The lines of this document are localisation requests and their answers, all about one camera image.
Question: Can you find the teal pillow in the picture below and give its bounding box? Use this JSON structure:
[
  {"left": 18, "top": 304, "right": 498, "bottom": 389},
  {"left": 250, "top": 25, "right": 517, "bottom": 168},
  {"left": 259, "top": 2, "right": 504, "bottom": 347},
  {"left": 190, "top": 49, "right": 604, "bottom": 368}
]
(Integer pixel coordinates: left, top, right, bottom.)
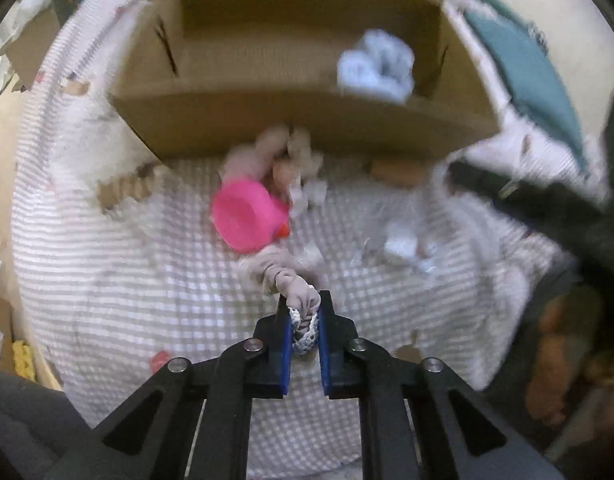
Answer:
[{"left": 462, "top": 5, "right": 590, "bottom": 176}]

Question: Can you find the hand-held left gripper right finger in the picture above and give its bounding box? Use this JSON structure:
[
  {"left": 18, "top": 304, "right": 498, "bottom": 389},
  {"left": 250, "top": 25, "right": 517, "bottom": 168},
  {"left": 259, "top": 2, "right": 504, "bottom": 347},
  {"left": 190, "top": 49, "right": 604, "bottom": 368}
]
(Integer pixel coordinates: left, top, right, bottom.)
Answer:
[{"left": 318, "top": 290, "right": 568, "bottom": 480}]

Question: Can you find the grey cloth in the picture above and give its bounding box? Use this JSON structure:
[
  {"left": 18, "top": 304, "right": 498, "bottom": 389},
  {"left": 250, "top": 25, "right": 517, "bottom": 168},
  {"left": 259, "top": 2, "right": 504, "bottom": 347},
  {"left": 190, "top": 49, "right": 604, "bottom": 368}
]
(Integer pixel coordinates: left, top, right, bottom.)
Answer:
[{"left": 0, "top": 360, "right": 90, "bottom": 480}]

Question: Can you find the blue fluffy sock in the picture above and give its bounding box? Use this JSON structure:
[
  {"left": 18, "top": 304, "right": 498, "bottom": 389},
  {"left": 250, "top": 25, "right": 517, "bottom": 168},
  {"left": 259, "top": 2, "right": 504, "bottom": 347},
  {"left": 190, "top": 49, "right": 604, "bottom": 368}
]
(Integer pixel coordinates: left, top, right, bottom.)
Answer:
[{"left": 336, "top": 29, "right": 417, "bottom": 106}]

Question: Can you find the plastic wrapped white item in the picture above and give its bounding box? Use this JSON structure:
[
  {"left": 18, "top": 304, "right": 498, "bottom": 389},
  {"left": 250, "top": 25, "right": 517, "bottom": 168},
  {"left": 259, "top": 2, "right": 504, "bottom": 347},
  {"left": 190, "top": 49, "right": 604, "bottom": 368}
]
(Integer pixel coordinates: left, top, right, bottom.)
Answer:
[{"left": 357, "top": 210, "right": 443, "bottom": 276}]

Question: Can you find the beige knotted cloth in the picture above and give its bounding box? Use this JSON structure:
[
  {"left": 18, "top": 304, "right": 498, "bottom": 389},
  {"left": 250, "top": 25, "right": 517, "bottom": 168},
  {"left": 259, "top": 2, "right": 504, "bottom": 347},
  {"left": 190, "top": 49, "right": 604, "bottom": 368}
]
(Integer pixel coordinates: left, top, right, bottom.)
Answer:
[{"left": 237, "top": 245, "right": 322, "bottom": 358}]

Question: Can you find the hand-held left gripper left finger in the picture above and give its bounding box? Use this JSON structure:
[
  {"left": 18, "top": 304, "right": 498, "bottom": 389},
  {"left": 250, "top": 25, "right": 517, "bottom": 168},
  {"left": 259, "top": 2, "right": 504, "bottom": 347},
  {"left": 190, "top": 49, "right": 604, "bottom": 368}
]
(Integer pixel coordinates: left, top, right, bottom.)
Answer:
[{"left": 44, "top": 290, "right": 293, "bottom": 480}]

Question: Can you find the person's right hand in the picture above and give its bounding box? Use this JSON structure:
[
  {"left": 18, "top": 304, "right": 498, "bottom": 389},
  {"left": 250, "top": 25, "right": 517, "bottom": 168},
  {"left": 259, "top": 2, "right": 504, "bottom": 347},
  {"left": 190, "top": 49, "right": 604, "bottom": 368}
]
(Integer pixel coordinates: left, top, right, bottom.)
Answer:
[{"left": 527, "top": 297, "right": 605, "bottom": 428}]

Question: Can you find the yellow item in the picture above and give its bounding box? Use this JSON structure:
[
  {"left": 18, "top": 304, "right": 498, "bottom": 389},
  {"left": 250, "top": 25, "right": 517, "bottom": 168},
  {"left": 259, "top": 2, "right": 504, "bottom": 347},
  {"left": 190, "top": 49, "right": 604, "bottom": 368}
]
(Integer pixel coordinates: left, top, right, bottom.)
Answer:
[{"left": 12, "top": 340, "right": 36, "bottom": 382}]

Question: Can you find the checked bed sheet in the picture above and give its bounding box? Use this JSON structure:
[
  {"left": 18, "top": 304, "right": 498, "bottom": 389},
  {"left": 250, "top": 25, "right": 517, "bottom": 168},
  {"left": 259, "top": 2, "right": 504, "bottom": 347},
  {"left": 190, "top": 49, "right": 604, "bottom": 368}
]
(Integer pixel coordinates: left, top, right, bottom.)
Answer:
[{"left": 12, "top": 0, "right": 613, "bottom": 477}]

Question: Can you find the cardboard box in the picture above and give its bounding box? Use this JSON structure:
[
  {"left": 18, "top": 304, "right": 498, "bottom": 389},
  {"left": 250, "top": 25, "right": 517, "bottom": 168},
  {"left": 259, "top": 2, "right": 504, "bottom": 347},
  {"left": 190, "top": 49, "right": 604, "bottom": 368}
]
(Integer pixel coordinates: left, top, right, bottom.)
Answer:
[{"left": 109, "top": 0, "right": 502, "bottom": 161}]

